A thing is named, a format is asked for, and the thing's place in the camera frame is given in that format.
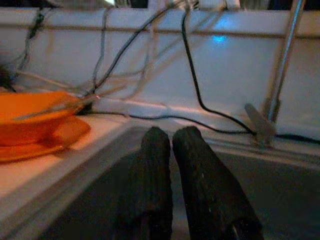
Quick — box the orange plastic plate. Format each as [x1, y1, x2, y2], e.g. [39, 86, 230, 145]
[0, 116, 92, 164]

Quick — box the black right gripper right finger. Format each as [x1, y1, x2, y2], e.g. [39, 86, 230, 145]
[172, 126, 266, 240]

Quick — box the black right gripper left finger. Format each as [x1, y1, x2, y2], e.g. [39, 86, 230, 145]
[113, 126, 174, 240]

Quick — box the stainless steel sink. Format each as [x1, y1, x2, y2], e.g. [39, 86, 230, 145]
[37, 124, 320, 240]

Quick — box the thin black counter cable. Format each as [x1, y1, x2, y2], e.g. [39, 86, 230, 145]
[91, 110, 254, 135]

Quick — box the slanting black wall cable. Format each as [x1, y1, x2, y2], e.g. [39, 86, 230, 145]
[82, 2, 181, 106]

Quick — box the brown wooden chopstick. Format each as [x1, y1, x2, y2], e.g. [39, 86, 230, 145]
[13, 96, 99, 121]

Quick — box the silver sink faucet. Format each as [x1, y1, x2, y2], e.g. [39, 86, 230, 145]
[244, 0, 306, 149]

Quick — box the thick black wall cable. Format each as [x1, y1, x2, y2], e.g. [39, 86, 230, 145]
[180, 6, 257, 137]

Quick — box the orange plastic bowl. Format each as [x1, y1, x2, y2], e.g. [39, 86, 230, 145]
[0, 91, 85, 148]

